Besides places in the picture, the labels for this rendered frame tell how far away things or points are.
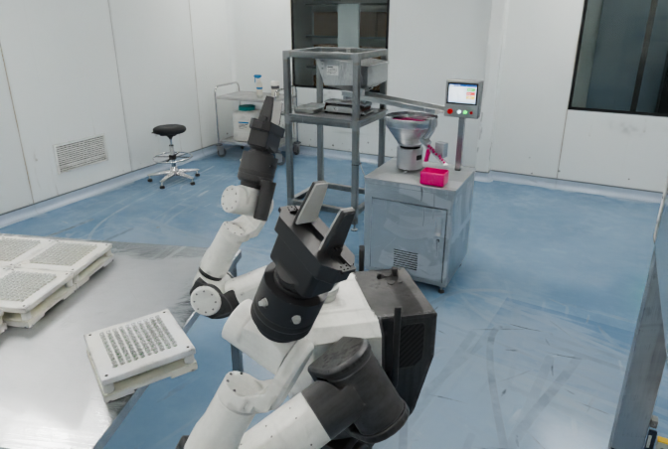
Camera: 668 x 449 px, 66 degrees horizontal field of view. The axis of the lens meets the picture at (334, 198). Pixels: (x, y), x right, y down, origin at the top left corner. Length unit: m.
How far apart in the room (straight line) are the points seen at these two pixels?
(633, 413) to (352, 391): 0.71
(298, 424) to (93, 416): 0.74
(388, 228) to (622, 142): 3.15
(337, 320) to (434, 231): 2.48
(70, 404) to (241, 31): 6.27
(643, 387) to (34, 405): 1.44
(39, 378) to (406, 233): 2.45
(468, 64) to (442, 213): 2.96
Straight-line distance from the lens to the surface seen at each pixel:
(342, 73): 4.35
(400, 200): 3.46
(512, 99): 6.02
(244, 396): 0.78
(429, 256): 3.53
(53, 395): 1.63
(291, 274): 0.65
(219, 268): 1.33
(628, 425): 1.41
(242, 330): 0.74
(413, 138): 3.54
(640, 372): 1.32
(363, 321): 1.01
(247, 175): 1.25
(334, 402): 0.89
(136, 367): 1.52
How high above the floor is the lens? 1.81
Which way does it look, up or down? 20 degrees down
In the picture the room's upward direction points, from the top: straight up
